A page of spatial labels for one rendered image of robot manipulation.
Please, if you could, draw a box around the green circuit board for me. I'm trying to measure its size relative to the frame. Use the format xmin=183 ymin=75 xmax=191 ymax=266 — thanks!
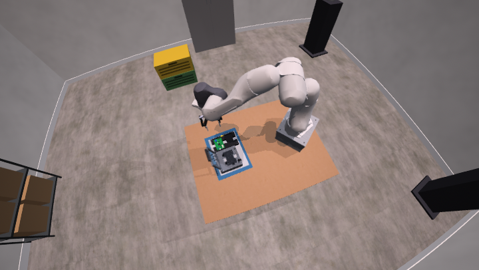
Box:
xmin=214 ymin=138 xmax=225 ymax=150

